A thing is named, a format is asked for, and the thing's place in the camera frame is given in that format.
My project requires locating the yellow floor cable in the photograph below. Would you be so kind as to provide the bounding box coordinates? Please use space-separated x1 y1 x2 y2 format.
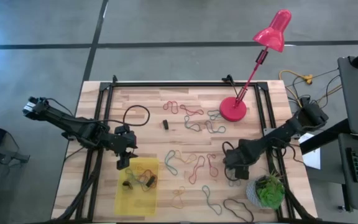
278 69 344 113

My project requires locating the yellow rubber band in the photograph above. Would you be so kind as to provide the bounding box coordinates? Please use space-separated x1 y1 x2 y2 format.
174 152 198 166
170 185 186 210

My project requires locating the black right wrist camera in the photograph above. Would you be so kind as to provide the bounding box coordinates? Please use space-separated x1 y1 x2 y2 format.
234 166 250 181

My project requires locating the grey desk top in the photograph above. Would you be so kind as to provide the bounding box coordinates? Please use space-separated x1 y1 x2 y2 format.
337 55 358 138

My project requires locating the black aluminium rig frame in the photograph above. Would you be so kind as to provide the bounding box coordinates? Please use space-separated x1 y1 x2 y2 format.
53 74 318 224

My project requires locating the white paper sheet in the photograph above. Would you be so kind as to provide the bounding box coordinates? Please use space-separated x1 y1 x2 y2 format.
298 133 322 170

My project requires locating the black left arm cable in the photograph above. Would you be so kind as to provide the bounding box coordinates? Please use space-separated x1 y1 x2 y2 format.
45 97 151 128

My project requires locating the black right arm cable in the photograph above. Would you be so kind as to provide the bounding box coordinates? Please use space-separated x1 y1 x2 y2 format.
221 141 298 183

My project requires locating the black metal stand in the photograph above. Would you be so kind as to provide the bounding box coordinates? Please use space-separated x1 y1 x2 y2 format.
0 141 31 167

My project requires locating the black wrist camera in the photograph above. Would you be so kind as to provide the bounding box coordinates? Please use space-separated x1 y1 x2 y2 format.
116 156 133 171
234 166 250 181

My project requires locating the translucent yellow plastic bin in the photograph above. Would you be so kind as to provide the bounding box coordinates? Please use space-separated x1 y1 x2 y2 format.
113 157 160 217

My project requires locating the thin black rubber band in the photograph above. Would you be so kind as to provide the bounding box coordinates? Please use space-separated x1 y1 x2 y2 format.
223 198 255 223

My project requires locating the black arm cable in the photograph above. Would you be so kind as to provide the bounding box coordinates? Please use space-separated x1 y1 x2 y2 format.
45 97 151 128
221 141 298 183

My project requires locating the black desk leg bar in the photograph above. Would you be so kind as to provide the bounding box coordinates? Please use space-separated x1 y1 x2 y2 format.
299 119 351 156

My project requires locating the green succulent in white pot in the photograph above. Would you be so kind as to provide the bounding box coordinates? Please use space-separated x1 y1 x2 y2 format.
246 174 287 211

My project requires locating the red desk lamp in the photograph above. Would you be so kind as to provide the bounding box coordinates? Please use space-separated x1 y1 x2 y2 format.
219 8 293 123

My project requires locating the red rubber band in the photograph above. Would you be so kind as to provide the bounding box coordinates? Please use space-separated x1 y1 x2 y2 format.
179 104 205 117
162 100 180 115
206 153 220 179
134 169 158 192
188 155 206 185

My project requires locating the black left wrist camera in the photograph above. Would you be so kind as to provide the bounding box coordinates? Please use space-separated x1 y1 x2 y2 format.
116 156 133 171

